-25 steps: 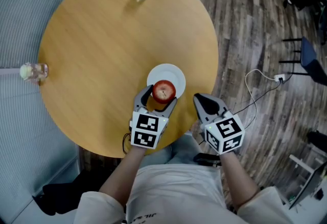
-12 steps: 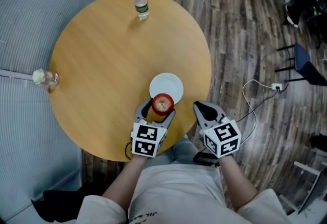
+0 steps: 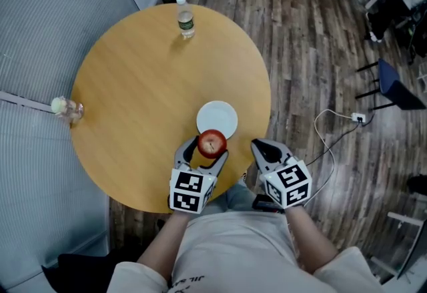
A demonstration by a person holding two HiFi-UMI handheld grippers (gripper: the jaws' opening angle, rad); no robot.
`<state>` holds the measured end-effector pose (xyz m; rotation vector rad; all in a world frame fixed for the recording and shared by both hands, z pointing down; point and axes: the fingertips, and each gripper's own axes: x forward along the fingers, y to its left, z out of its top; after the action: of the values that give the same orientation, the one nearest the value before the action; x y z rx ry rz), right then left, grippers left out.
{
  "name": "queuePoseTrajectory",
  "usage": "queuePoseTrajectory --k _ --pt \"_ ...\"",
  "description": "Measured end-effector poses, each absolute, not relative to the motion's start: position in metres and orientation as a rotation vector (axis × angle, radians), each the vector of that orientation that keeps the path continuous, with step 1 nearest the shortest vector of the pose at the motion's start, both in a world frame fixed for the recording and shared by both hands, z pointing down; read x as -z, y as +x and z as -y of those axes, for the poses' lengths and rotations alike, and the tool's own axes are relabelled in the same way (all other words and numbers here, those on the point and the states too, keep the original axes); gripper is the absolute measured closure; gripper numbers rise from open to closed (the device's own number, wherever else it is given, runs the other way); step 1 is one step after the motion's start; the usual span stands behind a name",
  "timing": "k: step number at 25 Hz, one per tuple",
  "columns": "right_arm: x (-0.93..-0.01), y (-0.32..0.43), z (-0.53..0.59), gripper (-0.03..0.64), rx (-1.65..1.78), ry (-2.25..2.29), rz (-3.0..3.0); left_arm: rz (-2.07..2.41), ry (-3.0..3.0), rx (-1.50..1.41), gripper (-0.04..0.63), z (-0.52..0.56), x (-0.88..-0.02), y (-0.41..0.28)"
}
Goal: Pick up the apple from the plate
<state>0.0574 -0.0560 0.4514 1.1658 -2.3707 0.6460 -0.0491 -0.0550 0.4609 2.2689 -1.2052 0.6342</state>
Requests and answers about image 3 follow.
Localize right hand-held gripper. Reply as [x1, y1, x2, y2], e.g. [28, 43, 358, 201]
[250, 138, 314, 210]

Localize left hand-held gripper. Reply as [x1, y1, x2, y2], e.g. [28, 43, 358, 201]
[167, 135, 230, 216]

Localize red apple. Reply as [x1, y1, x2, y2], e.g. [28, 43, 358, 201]
[197, 129, 228, 160]

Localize white round plate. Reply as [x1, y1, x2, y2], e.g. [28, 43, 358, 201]
[195, 100, 240, 140]

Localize person's right forearm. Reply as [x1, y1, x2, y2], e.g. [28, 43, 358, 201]
[284, 205, 340, 275]

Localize person's left forearm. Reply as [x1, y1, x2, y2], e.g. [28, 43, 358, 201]
[136, 209, 191, 282]

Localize black box at waist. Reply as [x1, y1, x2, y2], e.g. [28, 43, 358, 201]
[251, 194, 285, 214]

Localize person's grey trousers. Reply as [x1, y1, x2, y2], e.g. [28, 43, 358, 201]
[205, 180, 262, 218]

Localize person's beige shirt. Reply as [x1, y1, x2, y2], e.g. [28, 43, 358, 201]
[105, 210, 385, 293]

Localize clear plastic water bottle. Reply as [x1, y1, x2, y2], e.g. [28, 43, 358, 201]
[175, 0, 197, 40]

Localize blue chair with black legs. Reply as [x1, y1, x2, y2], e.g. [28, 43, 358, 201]
[354, 58, 427, 112]

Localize clear jar with pale lid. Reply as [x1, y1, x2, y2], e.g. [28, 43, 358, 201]
[50, 95, 85, 125]

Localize black seat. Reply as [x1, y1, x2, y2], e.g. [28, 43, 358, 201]
[41, 252, 115, 293]

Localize white power cable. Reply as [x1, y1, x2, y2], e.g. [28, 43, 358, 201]
[308, 108, 355, 201]

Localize black power cable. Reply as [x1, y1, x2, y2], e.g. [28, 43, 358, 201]
[305, 113, 376, 166]

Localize white metal frame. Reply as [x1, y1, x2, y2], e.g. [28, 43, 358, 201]
[369, 210, 427, 286]

